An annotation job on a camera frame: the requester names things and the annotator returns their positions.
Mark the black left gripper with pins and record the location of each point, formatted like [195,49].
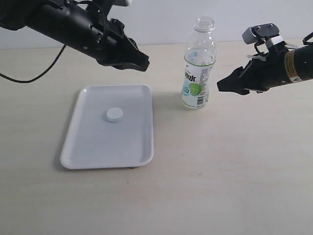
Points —
[119,51]

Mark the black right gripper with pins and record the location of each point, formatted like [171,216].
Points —
[263,71]

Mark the clear plastic water bottle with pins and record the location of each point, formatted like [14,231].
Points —
[199,58]

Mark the white bottle cap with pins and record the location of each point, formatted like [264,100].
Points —
[114,114]

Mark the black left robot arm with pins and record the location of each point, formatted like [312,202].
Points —
[82,25]

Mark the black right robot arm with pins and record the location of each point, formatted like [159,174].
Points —
[299,64]

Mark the white rectangular plastic tray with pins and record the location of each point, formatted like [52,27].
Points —
[92,142]

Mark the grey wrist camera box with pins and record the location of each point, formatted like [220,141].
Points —
[123,3]
[260,34]

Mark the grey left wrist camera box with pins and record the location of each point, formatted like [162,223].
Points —
[123,3]

